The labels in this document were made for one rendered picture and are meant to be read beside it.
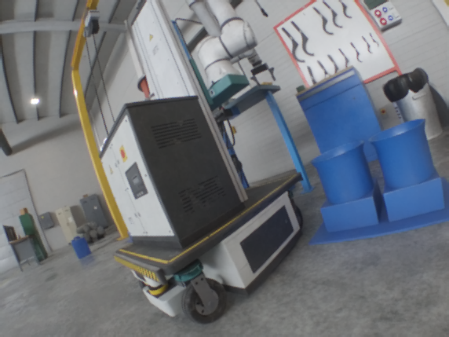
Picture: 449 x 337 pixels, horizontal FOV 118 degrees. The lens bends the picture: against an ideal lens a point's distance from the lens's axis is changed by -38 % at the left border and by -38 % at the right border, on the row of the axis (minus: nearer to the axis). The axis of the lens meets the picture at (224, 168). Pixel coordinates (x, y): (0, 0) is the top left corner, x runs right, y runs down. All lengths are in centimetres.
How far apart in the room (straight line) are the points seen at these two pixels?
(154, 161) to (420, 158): 100
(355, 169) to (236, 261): 64
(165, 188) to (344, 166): 73
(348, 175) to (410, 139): 32
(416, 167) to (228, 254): 80
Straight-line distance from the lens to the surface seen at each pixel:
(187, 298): 78
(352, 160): 100
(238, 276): 79
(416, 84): 230
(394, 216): 104
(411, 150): 96
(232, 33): 120
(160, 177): 72
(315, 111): 237
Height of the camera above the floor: 51
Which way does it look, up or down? level
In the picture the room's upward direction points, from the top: 23 degrees counter-clockwise
